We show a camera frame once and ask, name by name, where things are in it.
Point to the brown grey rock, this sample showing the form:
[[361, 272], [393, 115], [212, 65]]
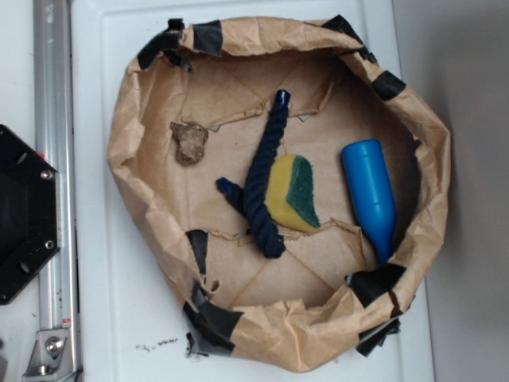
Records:
[[191, 140]]

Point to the yellow green sponge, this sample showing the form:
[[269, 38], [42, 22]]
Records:
[[289, 193]]

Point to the brown paper bag bin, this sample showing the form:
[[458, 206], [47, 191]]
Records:
[[263, 88]]

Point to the blue plastic bottle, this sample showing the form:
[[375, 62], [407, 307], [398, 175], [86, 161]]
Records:
[[371, 194]]

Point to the white plastic tray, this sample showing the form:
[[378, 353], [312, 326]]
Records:
[[131, 326]]

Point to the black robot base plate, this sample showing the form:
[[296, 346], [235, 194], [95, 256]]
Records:
[[29, 228]]

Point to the aluminium frame rail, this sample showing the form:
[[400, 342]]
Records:
[[58, 280]]

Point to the metal corner bracket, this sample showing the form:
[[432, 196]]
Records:
[[51, 358]]

